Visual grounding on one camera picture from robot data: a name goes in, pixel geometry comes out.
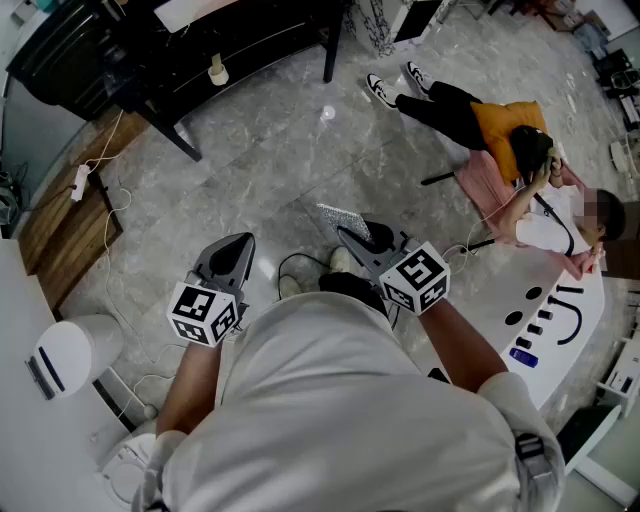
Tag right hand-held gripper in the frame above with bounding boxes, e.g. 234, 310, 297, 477
336, 218, 452, 316

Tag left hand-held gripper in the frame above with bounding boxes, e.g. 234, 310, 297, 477
166, 231, 257, 349

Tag silver scouring pad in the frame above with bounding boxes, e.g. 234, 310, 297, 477
316, 202, 373, 242

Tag person's left forearm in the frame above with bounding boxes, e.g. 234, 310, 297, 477
155, 339, 225, 436

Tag person's right forearm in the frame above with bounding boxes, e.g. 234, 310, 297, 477
415, 298, 510, 397

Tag person's white shoe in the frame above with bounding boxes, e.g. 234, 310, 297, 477
278, 275, 303, 302
328, 245, 359, 276

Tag person's black trousers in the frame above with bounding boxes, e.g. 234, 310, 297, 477
318, 272, 390, 317

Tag pink lounge chair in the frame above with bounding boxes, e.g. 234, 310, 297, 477
419, 148, 607, 282

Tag wooden pallet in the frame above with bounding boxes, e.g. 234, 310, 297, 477
18, 112, 151, 312

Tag person's white shirt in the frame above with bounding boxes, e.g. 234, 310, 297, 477
132, 292, 566, 512

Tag white power strip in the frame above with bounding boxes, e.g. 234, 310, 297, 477
70, 164, 92, 203

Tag orange cushion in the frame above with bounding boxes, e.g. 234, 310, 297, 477
469, 100, 550, 185

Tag white round robot vacuum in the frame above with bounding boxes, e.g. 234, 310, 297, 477
24, 313, 125, 401

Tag beige tape roll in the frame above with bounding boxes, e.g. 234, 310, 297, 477
207, 53, 231, 87

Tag white slab with holes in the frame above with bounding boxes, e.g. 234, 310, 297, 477
469, 249, 607, 412

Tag white round appliance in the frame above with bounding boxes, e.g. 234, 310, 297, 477
97, 419, 162, 512

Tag black curved faucet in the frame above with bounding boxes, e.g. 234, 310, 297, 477
546, 294, 585, 347

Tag white veined marble slab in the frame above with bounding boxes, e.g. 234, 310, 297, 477
349, 0, 401, 59

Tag black marble counter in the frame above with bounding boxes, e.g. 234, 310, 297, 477
99, 0, 347, 164

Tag white and black headset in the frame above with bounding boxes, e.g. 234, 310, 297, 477
0, 172, 22, 227

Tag dark brown cabinet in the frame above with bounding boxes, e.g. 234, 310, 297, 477
602, 199, 640, 281

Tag white charging cable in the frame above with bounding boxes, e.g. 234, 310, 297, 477
443, 184, 517, 262

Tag white floor cable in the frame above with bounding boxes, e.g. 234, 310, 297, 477
82, 108, 177, 417

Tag grey harness strap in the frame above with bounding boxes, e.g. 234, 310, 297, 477
514, 432, 547, 482

